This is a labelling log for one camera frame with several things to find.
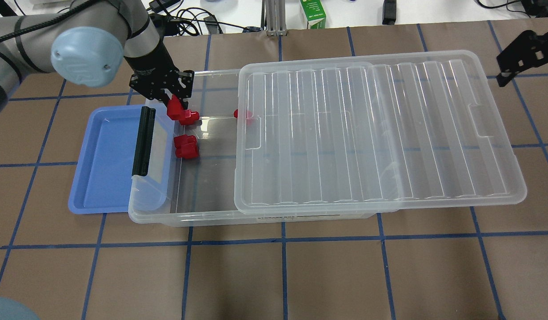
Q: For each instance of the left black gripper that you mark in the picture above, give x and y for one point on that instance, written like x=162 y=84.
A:
x=152 y=62

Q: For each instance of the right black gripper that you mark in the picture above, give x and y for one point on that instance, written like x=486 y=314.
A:
x=517 y=57

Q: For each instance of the clear plastic box lid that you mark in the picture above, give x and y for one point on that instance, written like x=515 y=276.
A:
x=456 y=150

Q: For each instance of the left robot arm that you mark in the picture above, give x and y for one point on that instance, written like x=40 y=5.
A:
x=57 y=264

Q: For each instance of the clear plastic storage box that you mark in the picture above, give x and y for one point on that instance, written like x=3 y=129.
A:
x=189 y=178

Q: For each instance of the blue plastic tray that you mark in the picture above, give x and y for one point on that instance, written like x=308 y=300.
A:
x=103 y=176

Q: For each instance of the black power adapter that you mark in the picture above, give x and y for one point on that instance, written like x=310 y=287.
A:
x=158 y=6

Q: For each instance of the green white carton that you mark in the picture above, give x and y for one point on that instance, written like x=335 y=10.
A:
x=313 y=14

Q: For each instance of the black box latch handle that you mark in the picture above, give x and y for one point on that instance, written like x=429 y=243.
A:
x=143 y=148

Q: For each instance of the aluminium frame post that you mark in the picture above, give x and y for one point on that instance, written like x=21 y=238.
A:
x=273 y=17

